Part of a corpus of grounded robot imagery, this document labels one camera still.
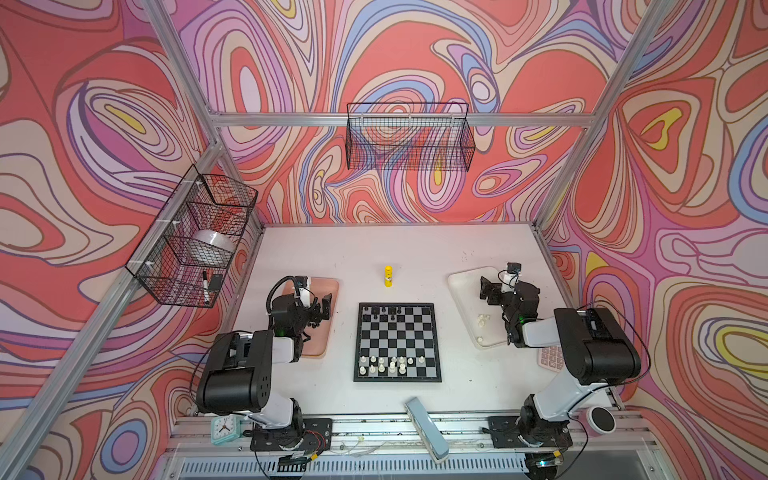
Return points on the black marker pen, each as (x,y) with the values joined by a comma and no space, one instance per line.
(205,290)

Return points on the grey stapler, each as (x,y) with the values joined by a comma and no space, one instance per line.
(432,438)

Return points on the pink plastic tray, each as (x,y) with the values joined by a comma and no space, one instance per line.
(314,341)

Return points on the back black wire basket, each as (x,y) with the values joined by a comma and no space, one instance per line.
(411,136)

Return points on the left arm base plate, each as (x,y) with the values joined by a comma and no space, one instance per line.
(305,436)

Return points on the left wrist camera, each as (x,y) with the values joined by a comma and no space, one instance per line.
(303,292)

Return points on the pink calculator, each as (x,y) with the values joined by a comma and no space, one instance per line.
(551,358)

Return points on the black and silver chessboard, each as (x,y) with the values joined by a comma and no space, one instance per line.
(397,342)

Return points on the green alarm clock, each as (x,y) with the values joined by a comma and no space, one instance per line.
(225,429)

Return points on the left black wire basket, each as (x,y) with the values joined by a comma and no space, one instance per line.
(185,257)

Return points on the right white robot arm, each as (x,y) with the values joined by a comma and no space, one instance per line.
(596,352)

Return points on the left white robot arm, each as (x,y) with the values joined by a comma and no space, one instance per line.
(237,376)

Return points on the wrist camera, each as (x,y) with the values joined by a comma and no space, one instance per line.
(303,292)
(511,274)

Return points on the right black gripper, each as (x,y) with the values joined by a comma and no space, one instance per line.
(495,293)

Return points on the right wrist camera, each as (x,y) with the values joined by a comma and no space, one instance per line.
(511,274)

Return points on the black wire basket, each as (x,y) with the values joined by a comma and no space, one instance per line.
(185,257)
(411,136)

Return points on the white plastic tray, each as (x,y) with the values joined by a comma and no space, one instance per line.
(482,321)

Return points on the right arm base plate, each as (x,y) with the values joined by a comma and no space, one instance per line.
(509,431)

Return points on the silver tape roll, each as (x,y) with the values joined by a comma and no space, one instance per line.
(210,245)

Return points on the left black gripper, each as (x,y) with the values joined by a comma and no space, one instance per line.
(321,309)

